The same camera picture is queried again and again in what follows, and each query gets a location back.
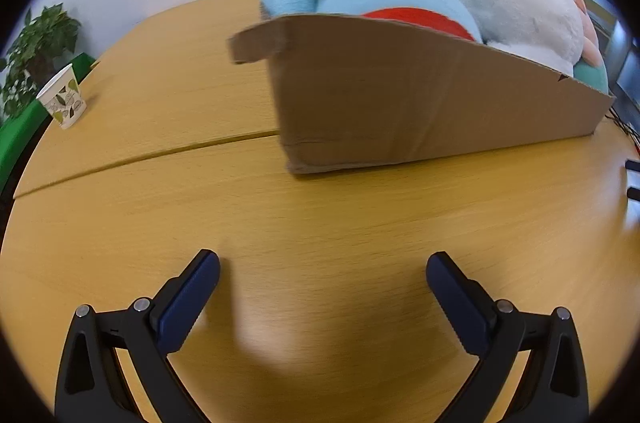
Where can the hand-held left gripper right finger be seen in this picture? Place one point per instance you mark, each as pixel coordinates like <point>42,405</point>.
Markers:
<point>462,308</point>

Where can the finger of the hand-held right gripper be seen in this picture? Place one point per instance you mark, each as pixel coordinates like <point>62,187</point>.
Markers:
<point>635,194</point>
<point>634,166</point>

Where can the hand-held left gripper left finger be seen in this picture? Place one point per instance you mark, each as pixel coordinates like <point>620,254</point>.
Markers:
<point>187,303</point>

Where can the teal and pink plush toy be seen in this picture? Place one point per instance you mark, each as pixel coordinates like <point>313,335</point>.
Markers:
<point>592,75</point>

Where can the panda plush toy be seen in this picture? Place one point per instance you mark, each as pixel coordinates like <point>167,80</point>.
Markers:
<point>525,8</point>

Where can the cardboard box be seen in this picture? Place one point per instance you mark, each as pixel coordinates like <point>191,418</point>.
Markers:
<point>400,103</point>

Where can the leaf print paper cup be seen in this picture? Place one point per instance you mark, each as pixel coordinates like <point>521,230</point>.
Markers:
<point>62,100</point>

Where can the green planter box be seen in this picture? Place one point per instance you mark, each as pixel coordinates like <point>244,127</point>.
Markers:
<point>20,123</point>

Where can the green potted plant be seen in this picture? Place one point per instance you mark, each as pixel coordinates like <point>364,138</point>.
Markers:
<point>42,33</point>

